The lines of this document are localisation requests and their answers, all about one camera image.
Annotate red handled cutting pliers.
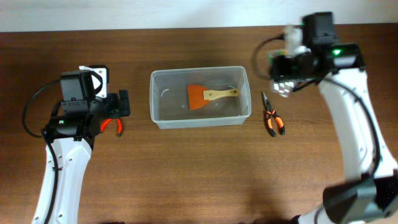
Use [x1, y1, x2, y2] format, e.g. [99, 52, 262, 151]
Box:
[100, 118, 123, 138]

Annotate colourful screwdriver set case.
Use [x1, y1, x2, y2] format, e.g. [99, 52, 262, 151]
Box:
[267, 49, 300, 97]

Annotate orange black needle-nose pliers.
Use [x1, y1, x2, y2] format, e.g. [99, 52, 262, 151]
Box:
[262, 92, 285, 137]

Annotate orange scraper wooden handle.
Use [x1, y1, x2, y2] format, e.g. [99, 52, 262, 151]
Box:
[187, 85, 240, 110]

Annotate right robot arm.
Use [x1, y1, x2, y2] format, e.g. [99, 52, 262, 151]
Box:
[269, 12, 397, 223]

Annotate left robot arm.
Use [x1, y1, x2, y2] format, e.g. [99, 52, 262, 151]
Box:
[32, 65, 131, 223]

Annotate clear plastic container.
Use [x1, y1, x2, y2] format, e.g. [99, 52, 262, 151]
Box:
[149, 66, 252, 129]

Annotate right black cable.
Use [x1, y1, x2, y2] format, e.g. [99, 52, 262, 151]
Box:
[251, 34, 382, 178]

